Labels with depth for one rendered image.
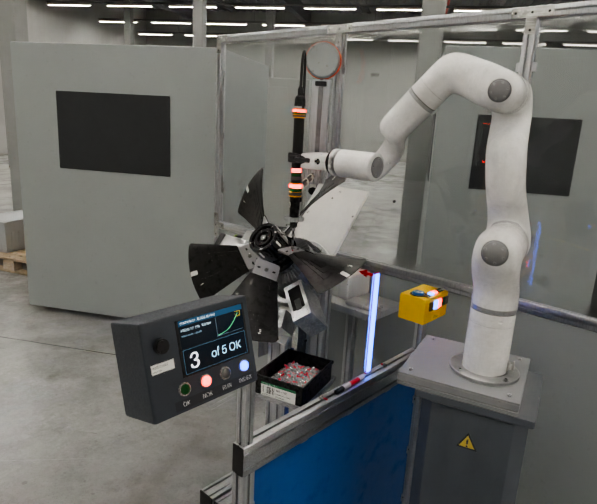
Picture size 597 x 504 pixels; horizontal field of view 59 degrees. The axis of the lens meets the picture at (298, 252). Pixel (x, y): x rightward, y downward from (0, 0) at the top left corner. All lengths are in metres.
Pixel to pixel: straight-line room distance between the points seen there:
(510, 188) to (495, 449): 0.68
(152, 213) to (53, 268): 0.99
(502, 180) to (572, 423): 1.14
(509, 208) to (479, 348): 0.38
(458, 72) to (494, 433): 0.94
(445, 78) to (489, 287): 0.56
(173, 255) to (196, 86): 1.21
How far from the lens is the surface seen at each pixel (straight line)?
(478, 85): 1.42
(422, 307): 1.81
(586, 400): 2.24
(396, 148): 1.60
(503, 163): 1.44
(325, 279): 1.65
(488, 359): 1.55
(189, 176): 3.84
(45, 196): 4.47
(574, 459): 2.36
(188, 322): 1.06
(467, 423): 1.55
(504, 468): 1.59
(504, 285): 1.46
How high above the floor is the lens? 1.63
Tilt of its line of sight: 14 degrees down
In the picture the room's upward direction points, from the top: 3 degrees clockwise
